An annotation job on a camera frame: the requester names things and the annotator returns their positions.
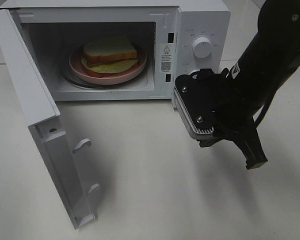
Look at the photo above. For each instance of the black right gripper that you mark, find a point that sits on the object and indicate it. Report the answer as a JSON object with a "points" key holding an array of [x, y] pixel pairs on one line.
{"points": [[231, 116]]}

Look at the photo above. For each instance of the white microwave knob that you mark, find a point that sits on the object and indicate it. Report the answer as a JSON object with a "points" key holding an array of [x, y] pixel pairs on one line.
{"points": [[194, 72], [202, 47]]}

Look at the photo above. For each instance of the sandwich with lettuce and tomato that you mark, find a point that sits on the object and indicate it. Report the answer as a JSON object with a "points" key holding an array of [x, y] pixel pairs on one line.
{"points": [[108, 56]]}

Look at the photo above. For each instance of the pink plate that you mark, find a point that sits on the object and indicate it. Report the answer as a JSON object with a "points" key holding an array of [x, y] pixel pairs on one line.
{"points": [[113, 79]]}

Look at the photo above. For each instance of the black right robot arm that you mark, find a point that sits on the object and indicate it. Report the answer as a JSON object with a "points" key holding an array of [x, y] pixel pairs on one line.
{"points": [[272, 56]]}

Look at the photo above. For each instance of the white warning label sticker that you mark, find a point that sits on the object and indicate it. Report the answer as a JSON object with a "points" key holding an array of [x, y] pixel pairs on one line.
{"points": [[166, 57]]}

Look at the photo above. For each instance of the white microwave oven body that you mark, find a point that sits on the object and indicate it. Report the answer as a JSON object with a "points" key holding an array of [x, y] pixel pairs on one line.
{"points": [[57, 27]]}

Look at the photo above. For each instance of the glass microwave turntable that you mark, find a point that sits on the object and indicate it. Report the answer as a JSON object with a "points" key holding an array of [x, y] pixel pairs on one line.
{"points": [[144, 81]]}

